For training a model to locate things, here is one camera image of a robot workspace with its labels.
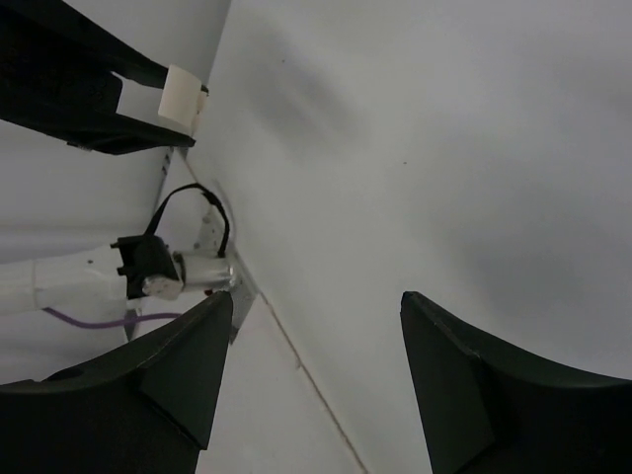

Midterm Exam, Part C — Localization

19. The beige lego brick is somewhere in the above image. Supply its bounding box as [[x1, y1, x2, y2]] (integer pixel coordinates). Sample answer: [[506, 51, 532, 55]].
[[158, 64, 207, 137]]

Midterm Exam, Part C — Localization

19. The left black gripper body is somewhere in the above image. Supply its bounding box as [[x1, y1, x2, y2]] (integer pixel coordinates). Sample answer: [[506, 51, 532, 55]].
[[1, 4, 122, 148]]

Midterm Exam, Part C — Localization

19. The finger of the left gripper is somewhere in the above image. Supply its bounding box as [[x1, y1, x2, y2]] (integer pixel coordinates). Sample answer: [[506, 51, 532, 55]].
[[66, 111, 196, 155]]

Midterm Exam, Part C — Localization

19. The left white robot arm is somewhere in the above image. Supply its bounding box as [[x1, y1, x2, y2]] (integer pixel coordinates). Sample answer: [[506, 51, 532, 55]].
[[1, 1, 236, 314]]

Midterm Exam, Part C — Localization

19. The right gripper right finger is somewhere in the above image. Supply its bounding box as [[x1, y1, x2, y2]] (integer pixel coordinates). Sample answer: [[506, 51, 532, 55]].
[[400, 291, 631, 473]]

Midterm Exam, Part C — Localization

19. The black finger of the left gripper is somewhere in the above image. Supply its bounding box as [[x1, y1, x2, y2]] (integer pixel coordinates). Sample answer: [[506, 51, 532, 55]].
[[29, 0, 172, 90]]

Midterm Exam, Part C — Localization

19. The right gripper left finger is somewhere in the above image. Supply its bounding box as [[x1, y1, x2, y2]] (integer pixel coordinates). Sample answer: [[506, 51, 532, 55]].
[[1, 291, 233, 473]]

